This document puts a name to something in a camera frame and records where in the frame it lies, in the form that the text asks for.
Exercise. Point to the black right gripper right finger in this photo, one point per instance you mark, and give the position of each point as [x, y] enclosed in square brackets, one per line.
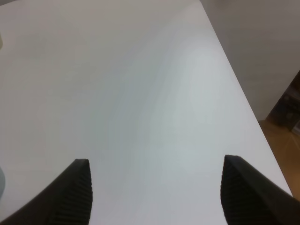
[250, 198]

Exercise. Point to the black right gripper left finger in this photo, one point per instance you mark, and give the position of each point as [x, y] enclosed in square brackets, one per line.
[66, 201]

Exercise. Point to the teal plastic cup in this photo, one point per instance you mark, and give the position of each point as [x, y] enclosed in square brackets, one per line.
[2, 182]

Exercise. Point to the pale green plastic cup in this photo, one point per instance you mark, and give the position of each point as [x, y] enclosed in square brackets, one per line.
[1, 42]

